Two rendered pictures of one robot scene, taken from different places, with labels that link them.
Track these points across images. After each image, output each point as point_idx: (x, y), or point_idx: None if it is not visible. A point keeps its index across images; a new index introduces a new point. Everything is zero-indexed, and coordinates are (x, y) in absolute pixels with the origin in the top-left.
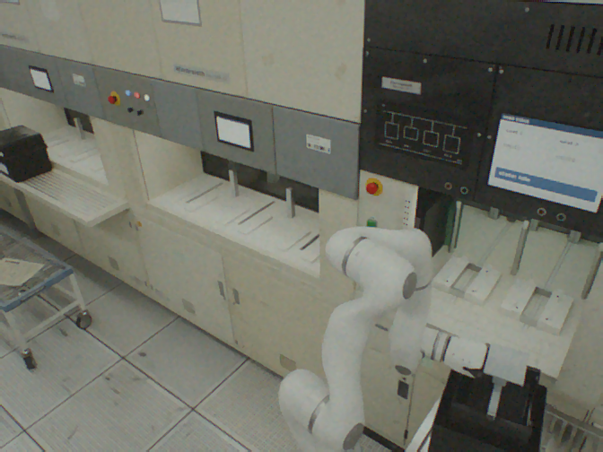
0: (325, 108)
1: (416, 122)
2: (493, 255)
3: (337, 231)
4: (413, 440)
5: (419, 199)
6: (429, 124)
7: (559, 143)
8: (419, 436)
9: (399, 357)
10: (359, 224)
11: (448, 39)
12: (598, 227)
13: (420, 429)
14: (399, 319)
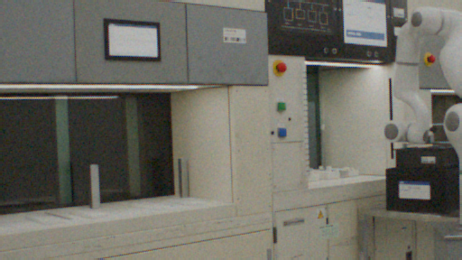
0: (236, 1)
1: (302, 4)
2: None
3: (420, 7)
4: (430, 215)
5: None
6: (309, 5)
7: (366, 8)
8: (426, 214)
9: (427, 120)
10: (270, 112)
11: None
12: (389, 55)
13: (420, 214)
14: (413, 97)
